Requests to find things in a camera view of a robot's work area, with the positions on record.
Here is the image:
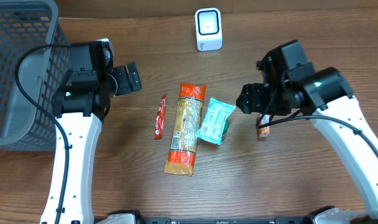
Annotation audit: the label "orange tissue pack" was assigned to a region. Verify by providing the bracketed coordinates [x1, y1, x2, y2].
[257, 115, 270, 140]

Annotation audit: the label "spaghetti pack orange ends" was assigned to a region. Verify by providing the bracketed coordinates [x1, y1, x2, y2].
[164, 83, 206, 176]

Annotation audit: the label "white barcode scanner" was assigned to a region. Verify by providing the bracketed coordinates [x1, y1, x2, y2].
[195, 7, 223, 52]

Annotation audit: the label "grey plastic mesh basket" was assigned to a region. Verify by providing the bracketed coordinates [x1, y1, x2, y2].
[0, 0, 71, 151]

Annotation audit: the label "teal tissue pack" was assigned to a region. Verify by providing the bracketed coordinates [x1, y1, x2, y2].
[196, 97, 236, 145]

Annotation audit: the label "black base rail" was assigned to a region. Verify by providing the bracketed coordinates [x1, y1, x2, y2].
[137, 217, 312, 224]

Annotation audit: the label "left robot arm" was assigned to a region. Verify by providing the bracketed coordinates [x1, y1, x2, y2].
[40, 62, 142, 223]

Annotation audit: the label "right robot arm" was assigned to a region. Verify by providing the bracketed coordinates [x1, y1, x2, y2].
[236, 63, 378, 223]

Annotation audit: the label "red chocolate bar wrapper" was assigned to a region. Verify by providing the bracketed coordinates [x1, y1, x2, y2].
[154, 95, 166, 139]

